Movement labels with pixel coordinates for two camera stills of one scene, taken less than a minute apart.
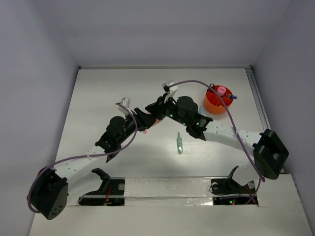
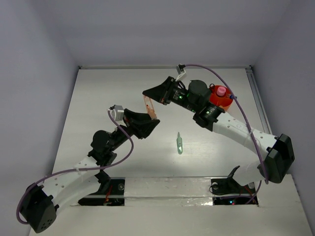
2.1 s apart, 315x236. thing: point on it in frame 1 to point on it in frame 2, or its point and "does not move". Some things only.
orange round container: [212, 103] does not move
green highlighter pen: [179, 144] does not move
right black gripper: [157, 109] to [162, 93]
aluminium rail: [264, 120] does not move
